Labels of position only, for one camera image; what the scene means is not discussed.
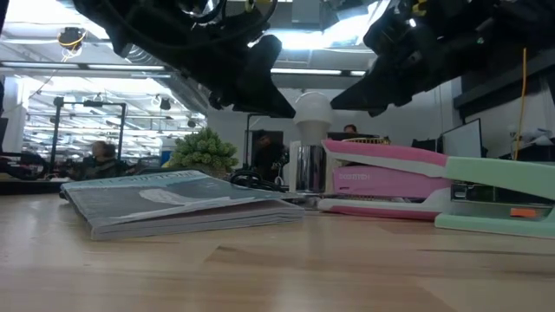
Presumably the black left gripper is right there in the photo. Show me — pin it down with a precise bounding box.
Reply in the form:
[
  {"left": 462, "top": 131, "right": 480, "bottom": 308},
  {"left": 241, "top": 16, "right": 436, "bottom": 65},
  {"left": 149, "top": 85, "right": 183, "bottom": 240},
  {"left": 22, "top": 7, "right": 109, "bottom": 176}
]
[{"left": 125, "top": 0, "right": 297, "bottom": 119}]

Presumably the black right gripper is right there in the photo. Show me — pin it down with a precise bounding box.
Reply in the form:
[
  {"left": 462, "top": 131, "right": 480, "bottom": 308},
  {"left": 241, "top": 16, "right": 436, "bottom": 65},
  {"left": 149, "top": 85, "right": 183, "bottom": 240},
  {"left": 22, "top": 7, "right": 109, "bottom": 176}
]
[{"left": 330, "top": 0, "right": 491, "bottom": 118}]

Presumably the white round lightbulb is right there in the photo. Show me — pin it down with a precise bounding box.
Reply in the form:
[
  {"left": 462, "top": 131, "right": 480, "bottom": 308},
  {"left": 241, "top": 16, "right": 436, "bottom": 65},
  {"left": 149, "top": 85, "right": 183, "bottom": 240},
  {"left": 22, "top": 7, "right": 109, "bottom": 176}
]
[{"left": 293, "top": 91, "right": 334, "bottom": 146}]

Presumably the clear glass cup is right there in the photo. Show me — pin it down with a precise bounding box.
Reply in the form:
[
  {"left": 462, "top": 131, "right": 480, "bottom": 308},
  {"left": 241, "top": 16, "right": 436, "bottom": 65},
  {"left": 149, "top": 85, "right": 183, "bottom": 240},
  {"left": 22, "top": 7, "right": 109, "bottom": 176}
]
[{"left": 342, "top": 136, "right": 391, "bottom": 146}]

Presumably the green artificial potted plant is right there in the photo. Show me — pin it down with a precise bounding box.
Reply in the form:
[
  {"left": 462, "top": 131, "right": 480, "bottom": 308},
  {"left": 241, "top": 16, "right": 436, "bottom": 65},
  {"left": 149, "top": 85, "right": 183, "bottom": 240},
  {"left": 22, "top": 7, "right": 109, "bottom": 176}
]
[{"left": 167, "top": 127, "right": 239, "bottom": 179}]

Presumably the ceiling light strip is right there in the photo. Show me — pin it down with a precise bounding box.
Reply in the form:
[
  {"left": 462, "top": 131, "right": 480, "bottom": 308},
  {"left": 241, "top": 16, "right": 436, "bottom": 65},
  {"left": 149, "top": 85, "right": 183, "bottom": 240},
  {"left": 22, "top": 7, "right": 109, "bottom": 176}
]
[
  {"left": 0, "top": 60, "right": 168, "bottom": 73},
  {"left": 271, "top": 67, "right": 368, "bottom": 78}
]

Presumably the white textured pen cup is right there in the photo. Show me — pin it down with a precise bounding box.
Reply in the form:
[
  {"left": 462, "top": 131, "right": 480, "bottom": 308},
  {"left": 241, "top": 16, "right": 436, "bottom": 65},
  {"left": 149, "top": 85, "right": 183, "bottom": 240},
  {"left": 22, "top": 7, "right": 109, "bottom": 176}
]
[{"left": 288, "top": 139, "right": 343, "bottom": 194}]

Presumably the pink stapler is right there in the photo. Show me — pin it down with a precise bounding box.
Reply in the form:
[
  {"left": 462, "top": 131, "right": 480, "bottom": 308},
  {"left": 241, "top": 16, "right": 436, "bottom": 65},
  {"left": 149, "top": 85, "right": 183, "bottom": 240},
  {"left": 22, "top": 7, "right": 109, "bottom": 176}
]
[{"left": 318, "top": 139, "right": 454, "bottom": 221}]

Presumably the computer monitor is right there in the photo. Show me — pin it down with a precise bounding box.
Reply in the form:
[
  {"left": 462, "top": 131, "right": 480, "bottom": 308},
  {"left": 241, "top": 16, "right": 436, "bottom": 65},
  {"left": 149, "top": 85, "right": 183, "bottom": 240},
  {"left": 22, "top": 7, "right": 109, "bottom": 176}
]
[{"left": 441, "top": 118, "right": 484, "bottom": 159}]

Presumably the Yellowstone book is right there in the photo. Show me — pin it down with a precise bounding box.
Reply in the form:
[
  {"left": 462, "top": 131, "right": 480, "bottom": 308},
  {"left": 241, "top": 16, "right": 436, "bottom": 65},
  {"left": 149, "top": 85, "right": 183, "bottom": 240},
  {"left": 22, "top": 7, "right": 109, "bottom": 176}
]
[{"left": 59, "top": 169, "right": 307, "bottom": 242}]

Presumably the black power cord with plug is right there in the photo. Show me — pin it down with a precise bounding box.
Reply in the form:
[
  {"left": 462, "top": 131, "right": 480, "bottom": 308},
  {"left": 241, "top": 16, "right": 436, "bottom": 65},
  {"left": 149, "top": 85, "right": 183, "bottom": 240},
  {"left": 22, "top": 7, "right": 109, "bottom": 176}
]
[{"left": 229, "top": 169, "right": 290, "bottom": 192}]

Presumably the ceiling cable reel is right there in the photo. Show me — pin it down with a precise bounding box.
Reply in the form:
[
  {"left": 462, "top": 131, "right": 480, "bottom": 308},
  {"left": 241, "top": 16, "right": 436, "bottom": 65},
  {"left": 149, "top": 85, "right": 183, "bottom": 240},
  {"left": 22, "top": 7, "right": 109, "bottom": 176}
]
[{"left": 57, "top": 26, "right": 88, "bottom": 62}]

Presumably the black metal stand frame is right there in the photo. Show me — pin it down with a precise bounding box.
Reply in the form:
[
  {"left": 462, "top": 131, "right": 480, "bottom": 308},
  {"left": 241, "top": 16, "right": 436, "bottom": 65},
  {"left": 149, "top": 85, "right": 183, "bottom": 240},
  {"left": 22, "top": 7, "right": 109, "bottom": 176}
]
[{"left": 49, "top": 97, "right": 128, "bottom": 174}]

